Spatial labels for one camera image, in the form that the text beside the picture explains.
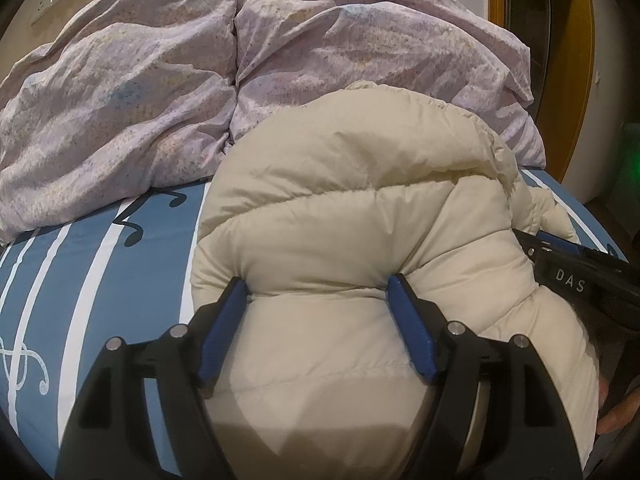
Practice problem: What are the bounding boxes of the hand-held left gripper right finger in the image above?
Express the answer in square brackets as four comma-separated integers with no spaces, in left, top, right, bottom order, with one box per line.
[386,272,583,480]

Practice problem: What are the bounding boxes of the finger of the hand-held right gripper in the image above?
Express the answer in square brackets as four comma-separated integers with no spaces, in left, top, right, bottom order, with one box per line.
[536,231,616,261]
[511,227,551,263]

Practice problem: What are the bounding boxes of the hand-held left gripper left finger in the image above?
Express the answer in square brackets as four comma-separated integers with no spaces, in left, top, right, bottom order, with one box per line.
[56,276,248,480]

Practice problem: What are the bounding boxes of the beige quilted down jacket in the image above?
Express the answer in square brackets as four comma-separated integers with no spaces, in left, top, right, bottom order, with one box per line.
[190,80,608,480]

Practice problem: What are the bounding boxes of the person's right hand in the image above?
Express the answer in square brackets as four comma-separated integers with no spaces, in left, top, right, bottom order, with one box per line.
[597,379,628,436]

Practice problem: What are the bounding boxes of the blue white striped bed sheet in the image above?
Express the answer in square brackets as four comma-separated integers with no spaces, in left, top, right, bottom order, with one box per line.
[0,167,621,471]

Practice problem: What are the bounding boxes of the dark door panel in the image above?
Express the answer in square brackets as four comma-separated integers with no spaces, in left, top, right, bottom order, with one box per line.
[502,0,553,126]

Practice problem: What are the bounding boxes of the lilac patterned duvet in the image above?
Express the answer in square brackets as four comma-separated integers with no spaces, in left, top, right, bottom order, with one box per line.
[0,0,547,243]

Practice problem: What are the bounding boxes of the wooden door frame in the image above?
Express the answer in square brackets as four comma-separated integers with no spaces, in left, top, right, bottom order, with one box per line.
[425,0,598,201]

